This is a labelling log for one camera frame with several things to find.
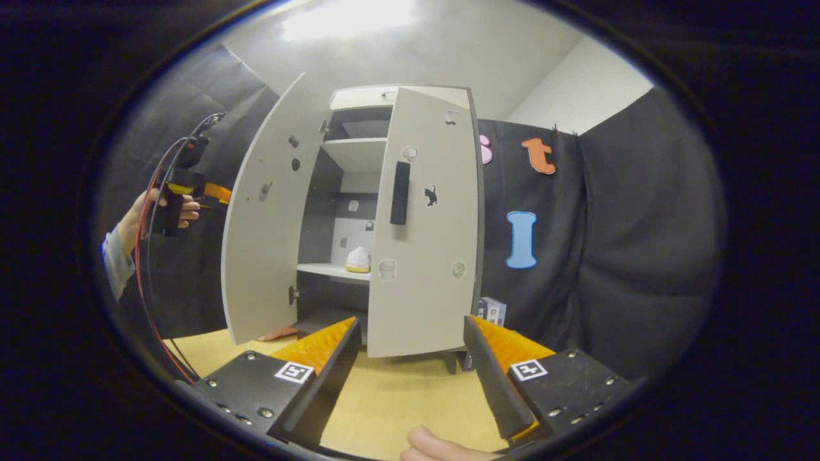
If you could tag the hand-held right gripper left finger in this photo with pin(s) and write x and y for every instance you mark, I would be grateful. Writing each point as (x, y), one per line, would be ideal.
(327, 381)

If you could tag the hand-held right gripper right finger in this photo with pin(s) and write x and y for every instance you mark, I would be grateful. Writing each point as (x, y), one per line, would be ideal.
(500, 381)

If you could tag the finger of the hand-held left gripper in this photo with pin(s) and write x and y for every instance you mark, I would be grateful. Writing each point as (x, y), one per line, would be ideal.
(219, 193)

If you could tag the white grey shoe cabinet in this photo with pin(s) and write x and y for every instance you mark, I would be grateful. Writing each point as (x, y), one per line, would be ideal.
(320, 211)

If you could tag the white striped canvas shoe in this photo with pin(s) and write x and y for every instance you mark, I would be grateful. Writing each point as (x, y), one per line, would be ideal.
(359, 259)

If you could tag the white cabinet shelf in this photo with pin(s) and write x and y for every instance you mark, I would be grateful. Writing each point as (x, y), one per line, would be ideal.
(359, 152)
(327, 271)

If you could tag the white cabinet drawer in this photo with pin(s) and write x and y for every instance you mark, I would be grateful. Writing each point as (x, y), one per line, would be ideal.
(359, 98)

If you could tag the small blue white box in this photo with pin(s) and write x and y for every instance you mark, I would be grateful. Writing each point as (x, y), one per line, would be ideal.
(492, 312)

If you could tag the black backdrop cloth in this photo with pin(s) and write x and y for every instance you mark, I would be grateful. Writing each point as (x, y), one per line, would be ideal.
(192, 96)
(608, 256)

